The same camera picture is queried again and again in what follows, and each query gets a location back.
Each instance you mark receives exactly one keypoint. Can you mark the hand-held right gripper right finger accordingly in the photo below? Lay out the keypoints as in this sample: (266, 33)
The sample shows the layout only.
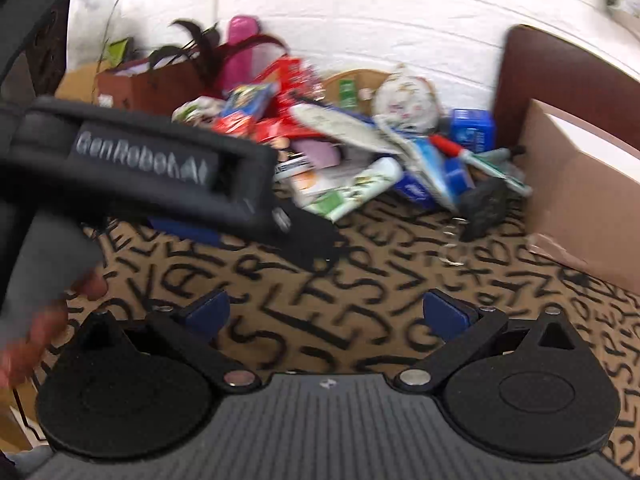
(445, 312)

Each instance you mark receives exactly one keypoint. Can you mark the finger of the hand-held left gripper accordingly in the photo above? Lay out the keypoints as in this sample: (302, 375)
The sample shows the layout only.
(185, 232)
(310, 240)

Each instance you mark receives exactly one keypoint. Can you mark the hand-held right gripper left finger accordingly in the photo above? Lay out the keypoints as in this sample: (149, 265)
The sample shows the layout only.
(210, 312)

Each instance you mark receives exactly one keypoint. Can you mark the pink cardboard container box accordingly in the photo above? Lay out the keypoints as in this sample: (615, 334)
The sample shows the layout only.
(575, 195)

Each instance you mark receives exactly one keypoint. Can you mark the person's left hand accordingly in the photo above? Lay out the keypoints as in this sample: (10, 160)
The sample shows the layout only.
(35, 345)

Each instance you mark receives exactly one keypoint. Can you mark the white orange box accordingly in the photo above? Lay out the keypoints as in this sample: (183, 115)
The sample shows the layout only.
(312, 185)

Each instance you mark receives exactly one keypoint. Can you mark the letter print blanket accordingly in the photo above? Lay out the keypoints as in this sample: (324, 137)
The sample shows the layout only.
(350, 280)

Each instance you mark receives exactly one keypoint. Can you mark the white green cream tube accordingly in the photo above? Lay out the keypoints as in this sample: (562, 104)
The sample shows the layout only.
(360, 185)

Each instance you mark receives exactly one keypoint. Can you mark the brown open box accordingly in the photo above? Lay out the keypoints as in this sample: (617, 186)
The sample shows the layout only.
(150, 87)

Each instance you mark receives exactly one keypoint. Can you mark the tan cardboard box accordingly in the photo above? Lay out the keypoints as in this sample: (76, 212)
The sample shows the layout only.
(77, 85)

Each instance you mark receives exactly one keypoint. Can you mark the dark grey hair claw clip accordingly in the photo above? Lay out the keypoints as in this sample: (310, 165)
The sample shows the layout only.
(482, 205)

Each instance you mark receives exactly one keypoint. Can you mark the small blue box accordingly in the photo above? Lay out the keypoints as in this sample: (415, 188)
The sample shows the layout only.
(415, 192)

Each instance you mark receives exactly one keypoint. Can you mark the spotted oval fabric pad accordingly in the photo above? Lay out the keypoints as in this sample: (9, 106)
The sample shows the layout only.
(330, 120)

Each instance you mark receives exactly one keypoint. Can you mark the dark red leafy plant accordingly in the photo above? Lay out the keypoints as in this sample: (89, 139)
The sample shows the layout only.
(200, 42)

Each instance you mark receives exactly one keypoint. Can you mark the red snack packet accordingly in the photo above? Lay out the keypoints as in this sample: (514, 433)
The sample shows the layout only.
(305, 100)

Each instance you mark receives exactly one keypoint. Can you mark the blue plastic packet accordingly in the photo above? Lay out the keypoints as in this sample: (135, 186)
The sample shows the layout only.
(430, 165)

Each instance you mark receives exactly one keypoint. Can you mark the pink thermos bottle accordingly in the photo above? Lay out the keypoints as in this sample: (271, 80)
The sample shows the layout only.
(242, 45)

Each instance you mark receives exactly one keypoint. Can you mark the red marker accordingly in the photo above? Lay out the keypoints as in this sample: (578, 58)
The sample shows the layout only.
(445, 146)

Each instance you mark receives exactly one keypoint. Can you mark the large red white box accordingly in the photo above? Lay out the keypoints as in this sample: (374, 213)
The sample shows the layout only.
(280, 72)

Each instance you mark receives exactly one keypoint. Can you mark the blue square box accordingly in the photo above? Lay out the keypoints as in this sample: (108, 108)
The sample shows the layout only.
(472, 130)

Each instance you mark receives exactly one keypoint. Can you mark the dark brown wooden headboard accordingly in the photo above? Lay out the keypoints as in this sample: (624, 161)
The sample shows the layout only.
(550, 70)

